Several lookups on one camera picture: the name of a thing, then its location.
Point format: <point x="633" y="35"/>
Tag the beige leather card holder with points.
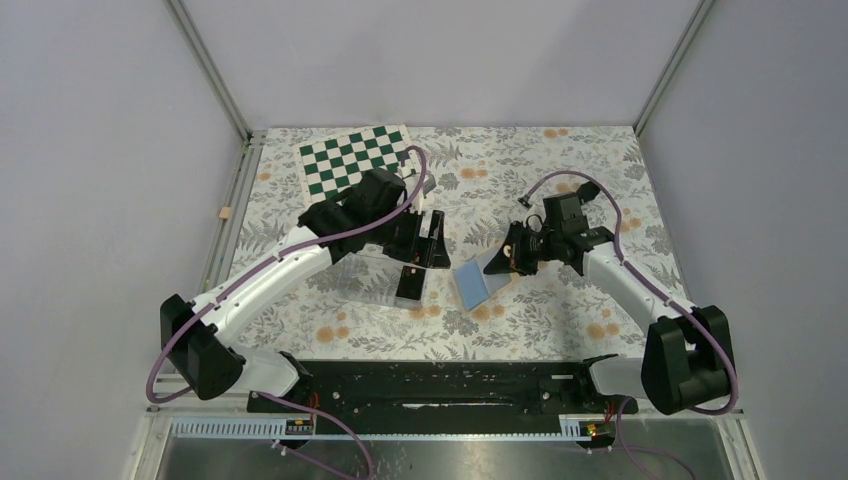
<point x="473" y="287"/>

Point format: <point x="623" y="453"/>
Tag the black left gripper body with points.
<point x="406" y="233"/>

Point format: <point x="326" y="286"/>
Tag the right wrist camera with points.
<point x="530" y="206"/>

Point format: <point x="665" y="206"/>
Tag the clear plastic card box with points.
<point x="371" y="280"/>

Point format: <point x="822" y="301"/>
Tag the floral patterned table mat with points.
<point x="553" y="315"/>

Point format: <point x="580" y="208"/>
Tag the aluminium frame rail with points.
<point x="225" y="238"/>

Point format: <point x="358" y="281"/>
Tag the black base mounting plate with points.
<point x="445" y="395"/>

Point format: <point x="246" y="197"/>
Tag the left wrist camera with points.
<point x="428" y="182"/>

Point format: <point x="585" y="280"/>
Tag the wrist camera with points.
<point x="428" y="182"/>
<point x="530" y="206"/>

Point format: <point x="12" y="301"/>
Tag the white slotted cable duct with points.
<point x="560" y="428"/>

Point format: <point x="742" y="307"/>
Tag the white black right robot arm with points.
<point x="687" y="359"/>

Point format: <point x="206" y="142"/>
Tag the green white checkerboard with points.
<point x="329" y="165"/>

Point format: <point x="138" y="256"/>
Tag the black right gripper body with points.
<point x="534" y="247"/>

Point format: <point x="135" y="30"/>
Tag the stack of credit cards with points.
<point x="411" y="283"/>

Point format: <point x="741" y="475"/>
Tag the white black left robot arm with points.
<point x="200" y="337"/>

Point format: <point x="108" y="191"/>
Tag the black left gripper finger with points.
<point x="417" y="257"/>
<point x="437" y="253"/>

